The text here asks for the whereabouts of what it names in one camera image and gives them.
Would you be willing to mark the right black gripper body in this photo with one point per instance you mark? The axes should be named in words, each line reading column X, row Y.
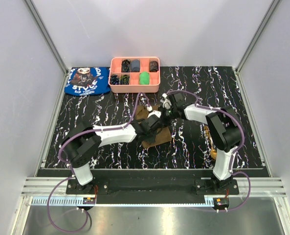
column 167, row 115

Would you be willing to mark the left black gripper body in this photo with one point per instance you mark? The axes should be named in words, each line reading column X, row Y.
column 151, row 136

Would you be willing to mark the brown cloth napkin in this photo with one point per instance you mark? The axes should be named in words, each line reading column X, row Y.
column 163, row 135

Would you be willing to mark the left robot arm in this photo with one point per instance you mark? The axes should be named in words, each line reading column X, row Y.
column 84, row 141

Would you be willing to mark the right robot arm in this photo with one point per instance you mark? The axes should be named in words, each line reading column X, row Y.
column 226, row 132

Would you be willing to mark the green rolled sock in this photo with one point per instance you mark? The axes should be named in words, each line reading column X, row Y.
column 144, row 78

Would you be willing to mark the dark patterned rolled sock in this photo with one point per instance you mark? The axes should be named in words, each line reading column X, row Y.
column 153, row 66

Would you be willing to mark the pink compartment tray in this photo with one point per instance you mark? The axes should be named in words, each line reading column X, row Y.
column 133, row 85

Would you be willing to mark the black marble pattern mat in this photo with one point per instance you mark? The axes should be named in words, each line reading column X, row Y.
column 189, row 147

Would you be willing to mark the gold spoon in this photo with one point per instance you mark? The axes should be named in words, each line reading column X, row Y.
column 213, row 153

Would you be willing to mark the grey rolled sock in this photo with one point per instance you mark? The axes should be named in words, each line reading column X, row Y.
column 135, row 65

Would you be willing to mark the black blue rolled sock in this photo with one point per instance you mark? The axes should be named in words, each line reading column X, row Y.
column 114, row 79

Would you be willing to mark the black yellow rolled sock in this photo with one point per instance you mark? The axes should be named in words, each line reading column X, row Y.
column 126, row 65

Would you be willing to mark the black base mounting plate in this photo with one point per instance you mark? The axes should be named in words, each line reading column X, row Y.
column 152, row 186

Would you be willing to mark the blue printed t-shirt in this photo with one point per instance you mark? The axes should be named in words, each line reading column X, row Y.
column 84, row 81

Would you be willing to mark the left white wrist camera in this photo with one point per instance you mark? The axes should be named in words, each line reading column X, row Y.
column 153, row 112

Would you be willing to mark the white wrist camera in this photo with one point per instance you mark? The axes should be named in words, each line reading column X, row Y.
column 166, row 103
column 153, row 112

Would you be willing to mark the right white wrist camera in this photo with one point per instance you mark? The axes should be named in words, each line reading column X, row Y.
column 166, row 103

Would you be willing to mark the left aluminium frame post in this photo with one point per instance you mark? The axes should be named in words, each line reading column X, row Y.
column 45, row 34

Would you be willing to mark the aluminium frame post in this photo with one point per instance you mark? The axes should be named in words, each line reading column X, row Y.
column 258, row 33
column 45, row 34

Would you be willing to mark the right aluminium frame post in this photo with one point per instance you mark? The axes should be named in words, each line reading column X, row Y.
column 258, row 33

